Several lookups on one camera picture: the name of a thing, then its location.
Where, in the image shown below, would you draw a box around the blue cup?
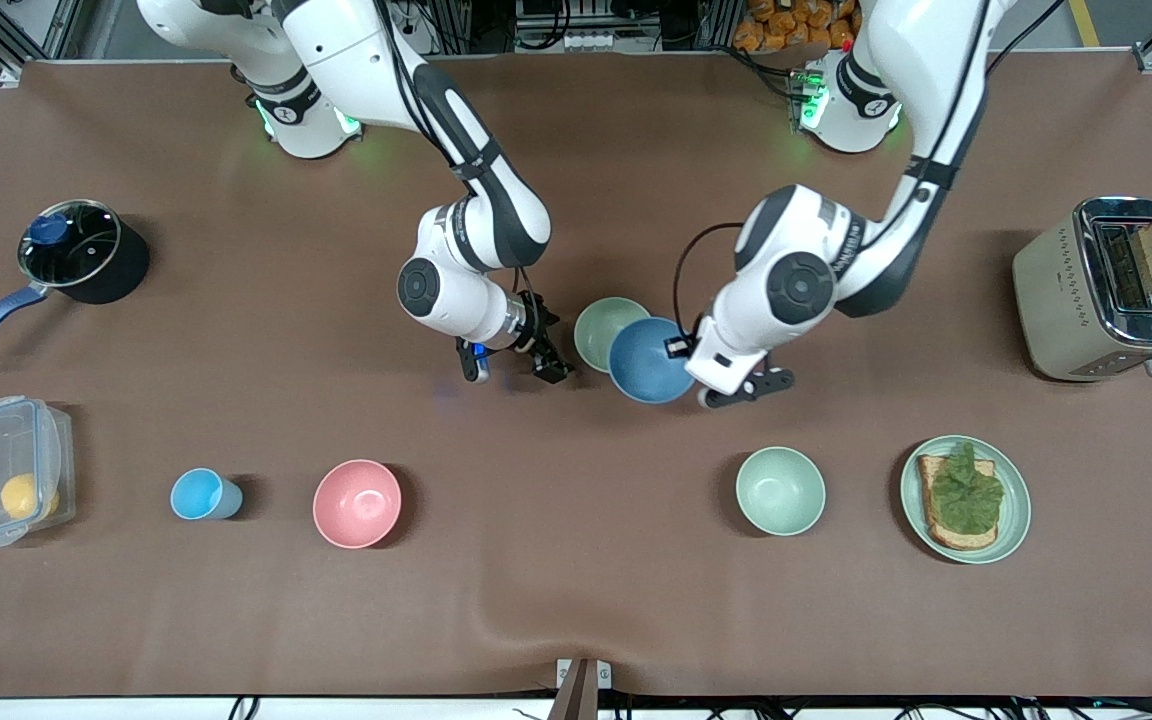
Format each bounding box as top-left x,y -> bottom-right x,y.
170,468 -> 244,522

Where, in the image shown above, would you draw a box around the pale green plate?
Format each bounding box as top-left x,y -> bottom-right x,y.
900,436 -> 1033,566

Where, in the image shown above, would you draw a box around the beige chrome toaster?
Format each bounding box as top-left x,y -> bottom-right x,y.
1012,196 -> 1152,382

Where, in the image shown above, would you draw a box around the brown table cover mat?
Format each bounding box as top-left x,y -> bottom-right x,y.
0,52 -> 1152,701

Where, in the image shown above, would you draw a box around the glass lid blue knob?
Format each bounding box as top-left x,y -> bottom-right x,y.
18,200 -> 123,288

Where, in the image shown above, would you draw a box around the pale green bowl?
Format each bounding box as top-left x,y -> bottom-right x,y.
735,446 -> 827,538
573,297 -> 652,374

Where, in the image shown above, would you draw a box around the orange food items pile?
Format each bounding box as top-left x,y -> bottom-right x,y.
733,0 -> 862,53

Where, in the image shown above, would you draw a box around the blue bowl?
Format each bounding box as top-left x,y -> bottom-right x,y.
608,316 -> 699,405

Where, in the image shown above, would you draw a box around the pink bowl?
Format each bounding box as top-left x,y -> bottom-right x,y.
312,459 -> 404,550

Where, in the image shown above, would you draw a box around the black saucepan blue handle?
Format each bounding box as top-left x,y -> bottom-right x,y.
0,199 -> 151,364

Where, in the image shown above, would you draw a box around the yellow lemon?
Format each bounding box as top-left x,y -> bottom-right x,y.
0,473 -> 61,521

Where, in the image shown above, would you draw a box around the square toast bread slice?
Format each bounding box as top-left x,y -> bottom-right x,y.
917,455 -> 999,552

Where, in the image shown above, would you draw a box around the green lettuce leaf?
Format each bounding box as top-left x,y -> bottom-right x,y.
928,442 -> 1006,536

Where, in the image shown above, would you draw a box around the metal table clamp bracket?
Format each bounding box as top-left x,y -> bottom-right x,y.
556,658 -> 612,720

